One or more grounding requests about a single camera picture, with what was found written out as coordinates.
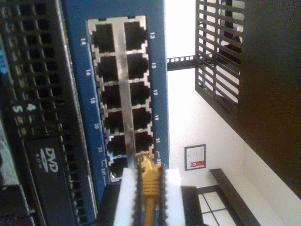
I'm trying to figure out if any framed wall certificate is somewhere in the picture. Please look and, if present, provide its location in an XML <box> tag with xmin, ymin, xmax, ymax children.
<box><xmin>183</xmin><ymin>144</ymin><xmax>207</xmax><ymax>172</ymax></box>

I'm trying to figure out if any dark wooden beam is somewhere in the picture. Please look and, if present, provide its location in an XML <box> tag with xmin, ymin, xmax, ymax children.
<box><xmin>208</xmin><ymin>168</ymin><xmax>262</xmax><ymax>226</ymax></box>

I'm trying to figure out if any black slatted grille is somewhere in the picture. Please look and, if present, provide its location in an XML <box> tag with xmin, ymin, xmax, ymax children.
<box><xmin>194</xmin><ymin>0</ymin><xmax>245</xmax><ymax>105</ymax></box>

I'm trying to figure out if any black rack server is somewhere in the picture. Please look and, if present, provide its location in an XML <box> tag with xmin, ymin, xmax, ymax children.
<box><xmin>0</xmin><ymin>0</ymin><xmax>99</xmax><ymax>226</ymax></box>

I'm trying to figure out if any black perforated rack bar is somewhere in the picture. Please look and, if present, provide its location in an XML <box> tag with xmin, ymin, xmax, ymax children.
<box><xmin>166</xmin><ymin>55</ymin><xmax>196</xmax><ymax>71</ymax></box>

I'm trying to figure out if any yellow network cable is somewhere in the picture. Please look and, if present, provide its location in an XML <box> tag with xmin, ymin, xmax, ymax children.
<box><xmin>136</xmin><ymin>152</ymin><xmax>163</xmax><ymax>226</ymax></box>

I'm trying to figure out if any blue network switch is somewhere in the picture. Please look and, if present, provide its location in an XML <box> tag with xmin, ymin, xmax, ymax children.
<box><xmin>60</xmin><ymin>0</ymin><xmax>170</xmax><ymax>218</ymax></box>

